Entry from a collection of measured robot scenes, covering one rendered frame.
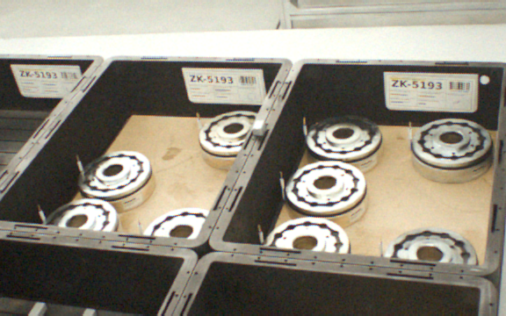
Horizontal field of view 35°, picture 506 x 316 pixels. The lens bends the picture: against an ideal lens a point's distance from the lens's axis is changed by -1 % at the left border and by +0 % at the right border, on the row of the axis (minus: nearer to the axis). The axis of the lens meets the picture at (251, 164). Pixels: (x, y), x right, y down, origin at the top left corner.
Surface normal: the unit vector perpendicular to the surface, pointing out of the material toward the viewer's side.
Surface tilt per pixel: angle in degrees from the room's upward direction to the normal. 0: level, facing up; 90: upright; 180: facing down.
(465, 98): 90
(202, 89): 90
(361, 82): 90
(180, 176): 0
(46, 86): 90
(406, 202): 0
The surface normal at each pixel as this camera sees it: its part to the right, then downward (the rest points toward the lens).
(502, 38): -0.15, -0.79
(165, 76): -0.29, 0.61
